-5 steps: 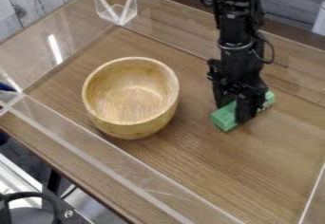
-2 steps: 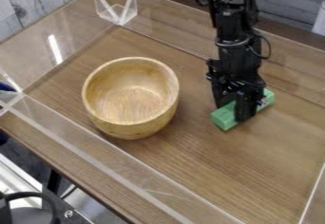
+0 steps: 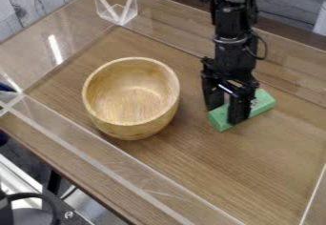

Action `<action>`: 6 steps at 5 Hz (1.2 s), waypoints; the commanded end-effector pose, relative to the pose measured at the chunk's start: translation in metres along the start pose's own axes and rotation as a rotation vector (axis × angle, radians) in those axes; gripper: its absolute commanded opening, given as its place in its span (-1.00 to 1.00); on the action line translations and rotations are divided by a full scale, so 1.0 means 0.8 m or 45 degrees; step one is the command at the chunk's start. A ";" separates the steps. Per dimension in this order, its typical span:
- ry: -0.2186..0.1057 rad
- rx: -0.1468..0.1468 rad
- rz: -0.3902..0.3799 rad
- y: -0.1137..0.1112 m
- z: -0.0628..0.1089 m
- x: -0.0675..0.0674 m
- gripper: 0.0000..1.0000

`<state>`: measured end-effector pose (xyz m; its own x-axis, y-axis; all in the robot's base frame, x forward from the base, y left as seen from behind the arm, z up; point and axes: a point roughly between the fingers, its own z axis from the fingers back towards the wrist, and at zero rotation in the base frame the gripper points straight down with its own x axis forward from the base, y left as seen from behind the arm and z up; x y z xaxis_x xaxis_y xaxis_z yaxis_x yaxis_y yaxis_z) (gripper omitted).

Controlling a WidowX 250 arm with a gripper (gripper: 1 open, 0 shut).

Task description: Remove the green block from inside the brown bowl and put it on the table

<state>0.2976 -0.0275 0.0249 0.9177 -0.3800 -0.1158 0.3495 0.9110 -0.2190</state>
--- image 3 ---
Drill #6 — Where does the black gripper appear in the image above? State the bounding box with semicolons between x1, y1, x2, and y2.
202;37;258;125

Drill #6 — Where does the green rectangular block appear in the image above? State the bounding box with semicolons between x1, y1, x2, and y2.
207;89;276;132

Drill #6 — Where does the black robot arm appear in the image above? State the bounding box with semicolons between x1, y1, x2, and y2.
202;0;258;125

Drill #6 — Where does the brown wooden bowl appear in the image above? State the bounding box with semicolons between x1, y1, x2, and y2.
81;57;180;140

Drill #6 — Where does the black table leg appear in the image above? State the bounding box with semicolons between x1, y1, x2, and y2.
47;171;63;194

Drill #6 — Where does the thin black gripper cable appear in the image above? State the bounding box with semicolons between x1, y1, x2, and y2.
246;31;268;61

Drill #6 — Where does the clear acrylic tray wall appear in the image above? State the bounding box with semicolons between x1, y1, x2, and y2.
0;0;326;225

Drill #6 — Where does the black metal bracket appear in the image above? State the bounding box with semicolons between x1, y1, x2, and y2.
41;190;95;225

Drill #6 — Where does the black cable loop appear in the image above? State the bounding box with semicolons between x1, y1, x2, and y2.
0;192;61;225

